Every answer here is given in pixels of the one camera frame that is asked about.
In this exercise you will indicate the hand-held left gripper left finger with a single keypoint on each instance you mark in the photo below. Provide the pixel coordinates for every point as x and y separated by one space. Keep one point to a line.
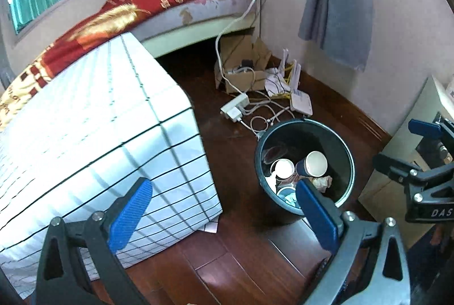
129 213

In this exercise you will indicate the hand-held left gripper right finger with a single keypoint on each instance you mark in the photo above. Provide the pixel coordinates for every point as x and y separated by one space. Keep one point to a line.
317 216

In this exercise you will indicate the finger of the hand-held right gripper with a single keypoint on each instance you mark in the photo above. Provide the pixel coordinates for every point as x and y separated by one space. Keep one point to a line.
397 168
424 128

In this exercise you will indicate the paper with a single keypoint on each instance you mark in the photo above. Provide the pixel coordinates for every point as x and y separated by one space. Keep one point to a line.
322 182

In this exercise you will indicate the dark blue paper cup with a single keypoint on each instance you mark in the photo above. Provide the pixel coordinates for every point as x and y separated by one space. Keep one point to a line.
315 163

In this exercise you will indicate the black plastic trash bin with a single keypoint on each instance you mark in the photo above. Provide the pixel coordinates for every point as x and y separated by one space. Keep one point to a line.
340 156

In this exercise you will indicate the white paper cup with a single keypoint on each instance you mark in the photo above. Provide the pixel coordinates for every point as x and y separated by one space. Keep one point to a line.
283 168

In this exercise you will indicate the white cabinet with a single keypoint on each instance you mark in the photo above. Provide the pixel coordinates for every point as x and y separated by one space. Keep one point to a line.
400 135

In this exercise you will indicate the white grid tablecloth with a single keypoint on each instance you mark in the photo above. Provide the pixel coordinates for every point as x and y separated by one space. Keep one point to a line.
88 135

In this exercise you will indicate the white router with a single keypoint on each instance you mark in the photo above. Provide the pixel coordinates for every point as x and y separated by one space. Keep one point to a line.
301 103

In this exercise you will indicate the white power strip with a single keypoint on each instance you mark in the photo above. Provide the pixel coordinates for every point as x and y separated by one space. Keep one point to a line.
234 108

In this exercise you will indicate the white papers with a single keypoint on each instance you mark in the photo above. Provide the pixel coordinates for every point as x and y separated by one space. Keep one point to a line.
275 83

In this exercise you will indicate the grey curtain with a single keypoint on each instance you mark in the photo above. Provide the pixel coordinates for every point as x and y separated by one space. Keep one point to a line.
337 0

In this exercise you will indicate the cardboard box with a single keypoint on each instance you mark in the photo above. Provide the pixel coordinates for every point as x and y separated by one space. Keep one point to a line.
244 78

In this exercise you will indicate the bed with red blanket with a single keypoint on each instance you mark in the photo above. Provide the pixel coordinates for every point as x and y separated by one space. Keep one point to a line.
124 11

